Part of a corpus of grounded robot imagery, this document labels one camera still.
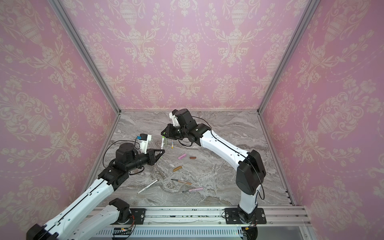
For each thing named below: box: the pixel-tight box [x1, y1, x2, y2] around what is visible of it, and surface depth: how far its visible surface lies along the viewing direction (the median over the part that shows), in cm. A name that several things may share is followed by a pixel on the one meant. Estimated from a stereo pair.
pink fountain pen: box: [181, 187, 204, 193], surface depth 84 cm
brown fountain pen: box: [171, 178, 193, 185], surface depth 87 cm
